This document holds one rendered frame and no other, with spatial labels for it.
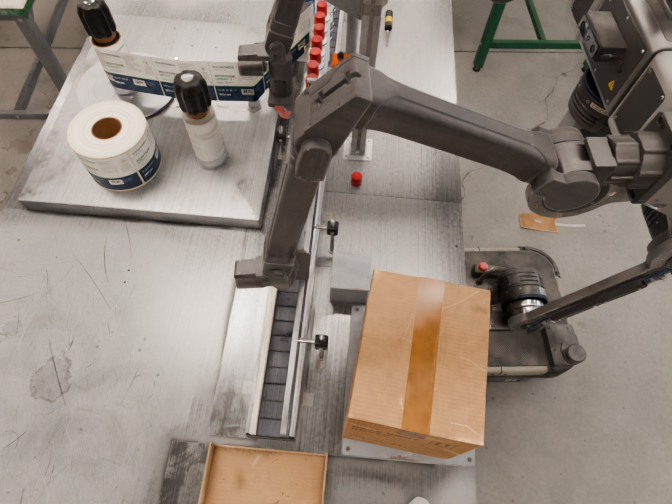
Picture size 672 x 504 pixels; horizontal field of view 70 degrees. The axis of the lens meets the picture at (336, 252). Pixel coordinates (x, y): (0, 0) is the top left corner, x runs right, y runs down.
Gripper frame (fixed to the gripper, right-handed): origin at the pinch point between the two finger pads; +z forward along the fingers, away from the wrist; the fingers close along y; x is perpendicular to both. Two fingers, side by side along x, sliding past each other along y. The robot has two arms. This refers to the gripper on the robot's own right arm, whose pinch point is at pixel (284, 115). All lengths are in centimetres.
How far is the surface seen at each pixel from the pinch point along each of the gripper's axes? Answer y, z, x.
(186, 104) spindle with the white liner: 9.8, -11.3, -22.1
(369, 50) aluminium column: -4.7, -19.2, 21.3
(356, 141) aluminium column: -3.9, 12.5, 20.4
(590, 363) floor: 30, 101, 129
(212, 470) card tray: 88, 19, -6
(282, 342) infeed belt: 59, 14, 6
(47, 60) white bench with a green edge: -68, 49, -115
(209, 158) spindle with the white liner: 9.6, 9.0, -20.6
